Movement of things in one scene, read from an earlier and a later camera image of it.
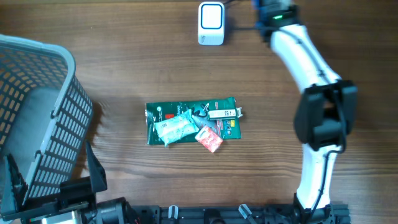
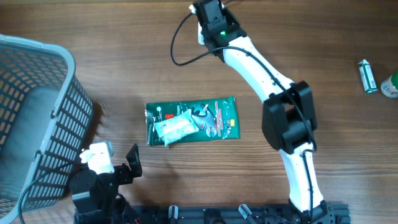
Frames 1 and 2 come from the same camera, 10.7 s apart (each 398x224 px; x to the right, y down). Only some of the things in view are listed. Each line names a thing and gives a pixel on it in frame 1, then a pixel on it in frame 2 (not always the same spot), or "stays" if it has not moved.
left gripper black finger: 97,174 -> 134,161
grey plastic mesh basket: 45,114 stays
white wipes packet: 177,126 stays
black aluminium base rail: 206,214 stays
